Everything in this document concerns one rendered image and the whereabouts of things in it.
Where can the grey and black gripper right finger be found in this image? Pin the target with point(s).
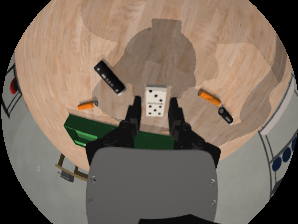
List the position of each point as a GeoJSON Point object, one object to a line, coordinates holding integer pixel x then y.
{"type": "Point", "coordinates": [187, 139]}

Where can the white domino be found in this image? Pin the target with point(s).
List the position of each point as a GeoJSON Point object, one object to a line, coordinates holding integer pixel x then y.
{"type": "Point", "coordinates": [155, 99]}

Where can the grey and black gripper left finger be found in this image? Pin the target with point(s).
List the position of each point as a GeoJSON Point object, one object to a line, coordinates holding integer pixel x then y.
{"type": "Point", "coordinates": [122, 136]}

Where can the black aa battery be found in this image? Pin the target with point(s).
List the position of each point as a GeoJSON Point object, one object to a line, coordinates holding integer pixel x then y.
{"type": "Point", "coordinates": [225, 115]}
{"type": "Point", "coordinates": [110, 78]}

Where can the green three-compartment tray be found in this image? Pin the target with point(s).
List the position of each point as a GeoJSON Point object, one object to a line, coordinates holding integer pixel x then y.
{"type": "Point", "coordinates": [92, 130]}

